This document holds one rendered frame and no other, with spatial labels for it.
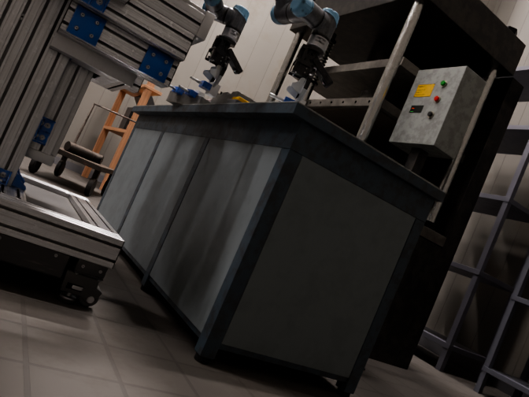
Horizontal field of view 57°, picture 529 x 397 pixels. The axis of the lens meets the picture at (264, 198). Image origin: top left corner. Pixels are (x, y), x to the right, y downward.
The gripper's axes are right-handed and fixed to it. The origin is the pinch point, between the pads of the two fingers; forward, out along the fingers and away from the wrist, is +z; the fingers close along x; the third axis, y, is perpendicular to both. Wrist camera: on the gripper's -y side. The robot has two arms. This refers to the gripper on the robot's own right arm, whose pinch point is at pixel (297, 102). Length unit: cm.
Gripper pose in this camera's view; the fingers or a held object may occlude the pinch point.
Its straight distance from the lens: 183.6
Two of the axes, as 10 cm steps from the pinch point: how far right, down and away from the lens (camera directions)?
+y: -9.0, -4.1, -1.7
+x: 1.8, 0.2, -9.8
